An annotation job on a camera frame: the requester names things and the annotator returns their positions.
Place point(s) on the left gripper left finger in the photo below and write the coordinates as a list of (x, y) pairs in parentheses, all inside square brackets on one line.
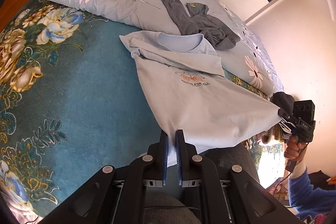
[(151, 169)]

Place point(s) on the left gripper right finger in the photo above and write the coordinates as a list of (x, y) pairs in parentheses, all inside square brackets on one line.
[(193, 169)]

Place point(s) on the light blue printed t-shirt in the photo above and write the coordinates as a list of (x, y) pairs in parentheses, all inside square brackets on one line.
[(184, 84)]

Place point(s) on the blue sleeved right forearm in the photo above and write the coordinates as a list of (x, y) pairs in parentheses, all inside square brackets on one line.
[(309, 203)]

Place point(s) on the person's right hand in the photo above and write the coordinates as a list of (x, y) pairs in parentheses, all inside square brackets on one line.
[(295, 150)]

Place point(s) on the teal floral bed blanket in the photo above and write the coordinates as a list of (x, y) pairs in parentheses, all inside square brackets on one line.
[(71, 102)]

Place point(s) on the grey sweatshirt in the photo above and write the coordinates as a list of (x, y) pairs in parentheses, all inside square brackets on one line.
[(193, 18)]

